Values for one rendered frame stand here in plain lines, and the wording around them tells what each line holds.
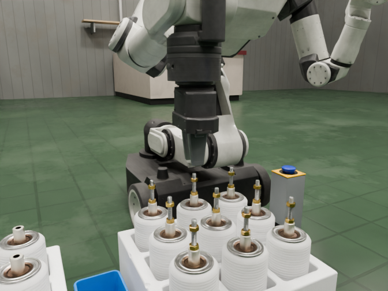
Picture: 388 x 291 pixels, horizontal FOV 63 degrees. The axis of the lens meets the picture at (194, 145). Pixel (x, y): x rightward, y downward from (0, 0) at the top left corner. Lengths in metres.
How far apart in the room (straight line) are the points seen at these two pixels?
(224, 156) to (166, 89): 4.80
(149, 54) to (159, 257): 0.42
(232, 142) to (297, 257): 0.50
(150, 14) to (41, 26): 7.50
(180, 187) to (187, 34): 0.77
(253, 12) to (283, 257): 0.66
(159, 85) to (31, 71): 3.27
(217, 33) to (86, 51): 7.65
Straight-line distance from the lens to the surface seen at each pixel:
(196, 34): 0.49
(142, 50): 0.64
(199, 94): 0.49
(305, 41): 1.13
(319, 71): 1.09
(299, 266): 0.75
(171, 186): 1.16
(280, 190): 0.96
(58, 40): 8.02
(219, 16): 0.48
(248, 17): 1.00
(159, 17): 0.51
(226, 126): 1.11
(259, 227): 0.80
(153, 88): 5.73
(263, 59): 10.43
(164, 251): 0.70
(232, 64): 6.52
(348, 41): 1.09
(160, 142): 1.39
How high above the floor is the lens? 0.61
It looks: 13 degrees down
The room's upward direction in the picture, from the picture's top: straight up
